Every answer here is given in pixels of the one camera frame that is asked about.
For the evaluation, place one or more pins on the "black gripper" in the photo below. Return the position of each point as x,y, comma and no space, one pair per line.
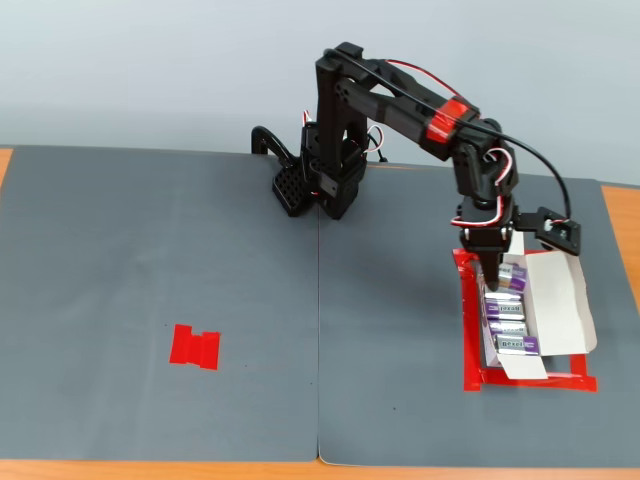
484,241

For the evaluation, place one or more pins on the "batteries in box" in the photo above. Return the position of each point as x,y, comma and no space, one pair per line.
504,307

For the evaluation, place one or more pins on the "white cardboard box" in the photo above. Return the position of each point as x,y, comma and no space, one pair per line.
555,305

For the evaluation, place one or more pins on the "gray table mat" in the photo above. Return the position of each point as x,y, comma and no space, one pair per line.
125,275
400,350

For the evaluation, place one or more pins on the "red tape band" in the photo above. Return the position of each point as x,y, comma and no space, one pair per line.
450,120

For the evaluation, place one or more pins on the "black table clamp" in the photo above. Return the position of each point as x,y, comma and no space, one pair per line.
272,140

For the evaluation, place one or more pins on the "red tape marker patch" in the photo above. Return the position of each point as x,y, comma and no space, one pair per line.
192,347

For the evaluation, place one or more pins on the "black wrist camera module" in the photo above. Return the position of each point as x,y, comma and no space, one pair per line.
555,230

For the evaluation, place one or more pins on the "red tape frame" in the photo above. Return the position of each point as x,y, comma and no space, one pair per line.
472,350

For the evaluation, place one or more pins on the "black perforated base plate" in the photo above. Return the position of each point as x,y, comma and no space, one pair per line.
287,192

